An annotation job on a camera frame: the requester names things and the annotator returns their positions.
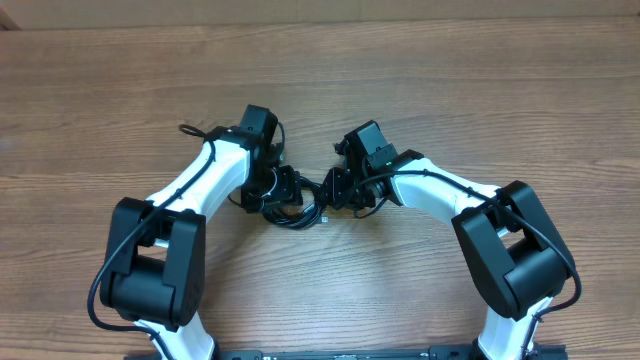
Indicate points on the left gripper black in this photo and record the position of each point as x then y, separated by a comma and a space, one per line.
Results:
288, 190

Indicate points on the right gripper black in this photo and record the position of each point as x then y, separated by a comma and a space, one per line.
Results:
338, 198

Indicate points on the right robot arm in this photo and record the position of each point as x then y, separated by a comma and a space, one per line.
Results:
517, 259

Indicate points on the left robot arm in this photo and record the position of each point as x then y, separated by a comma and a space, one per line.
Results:
152, 280

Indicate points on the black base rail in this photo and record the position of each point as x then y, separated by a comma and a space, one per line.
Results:
345, 355

